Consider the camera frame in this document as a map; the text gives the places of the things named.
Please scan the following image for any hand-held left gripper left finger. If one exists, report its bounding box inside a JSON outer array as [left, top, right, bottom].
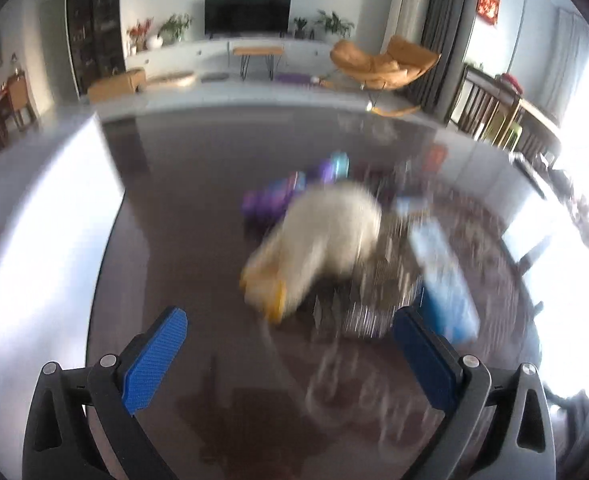
[[22, 306, 189, 480]]

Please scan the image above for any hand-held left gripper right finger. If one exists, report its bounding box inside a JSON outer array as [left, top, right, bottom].
[[392, 306, 558, 480]]

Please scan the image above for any blue and white carton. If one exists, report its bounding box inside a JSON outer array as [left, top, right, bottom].
[[407, 222, 480, 345]]

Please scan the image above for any white plush duck toy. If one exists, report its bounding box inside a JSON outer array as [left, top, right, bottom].
[[239, 180, 383, 323]]

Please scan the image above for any purple toy wand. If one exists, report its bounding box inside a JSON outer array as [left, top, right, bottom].
[[242, 152, 350, 223]]

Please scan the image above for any dark glass desktop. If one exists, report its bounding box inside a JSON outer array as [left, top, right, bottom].
[[87, 105, 580, 480]]

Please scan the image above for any dark wooden armchair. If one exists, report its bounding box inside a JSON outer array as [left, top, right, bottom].
[[455, 67, 561, 157]]

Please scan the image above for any brown cardboard box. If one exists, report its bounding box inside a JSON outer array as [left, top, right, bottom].
[[87, 67, 148, 104]]

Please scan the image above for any round beige mat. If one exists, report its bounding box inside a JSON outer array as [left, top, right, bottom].
[[147, 71, 198, 89]]

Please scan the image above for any orange rocking chair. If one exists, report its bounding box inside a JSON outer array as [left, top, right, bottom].
[[322, 35, 443, 117]]

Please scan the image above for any white tv cabinet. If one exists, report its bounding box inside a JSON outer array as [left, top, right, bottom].
[[124, 37, 345, 82]]

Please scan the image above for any wooden stool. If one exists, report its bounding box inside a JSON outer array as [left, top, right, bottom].
[[233, 46, 284, 81]]

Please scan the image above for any grey curtain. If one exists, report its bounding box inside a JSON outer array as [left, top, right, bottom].
[[415, 0, 481, 112]]

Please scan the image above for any red flower plant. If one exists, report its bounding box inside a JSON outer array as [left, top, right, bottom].
[[127, 17, 162, 53]]

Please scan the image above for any green potted plant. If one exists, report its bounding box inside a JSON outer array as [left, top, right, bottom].
[[158, 12, 192, 45]]

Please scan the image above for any dark tall cabinet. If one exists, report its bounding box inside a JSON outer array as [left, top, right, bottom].
[[67, 0, 125, 97]]

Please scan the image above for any large leafy potted plant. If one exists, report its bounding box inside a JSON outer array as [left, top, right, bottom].
[[315, 10, 355, 41]]

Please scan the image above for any white standing air conditioner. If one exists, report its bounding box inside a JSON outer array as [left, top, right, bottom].
[[385, 0, 433, 54]]

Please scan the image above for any black television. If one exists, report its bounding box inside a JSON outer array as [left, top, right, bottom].
[[204, 0, 292, 38]]

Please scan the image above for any red wall decoration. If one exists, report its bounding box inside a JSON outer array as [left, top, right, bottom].
[[477, 0, 500, 26]]

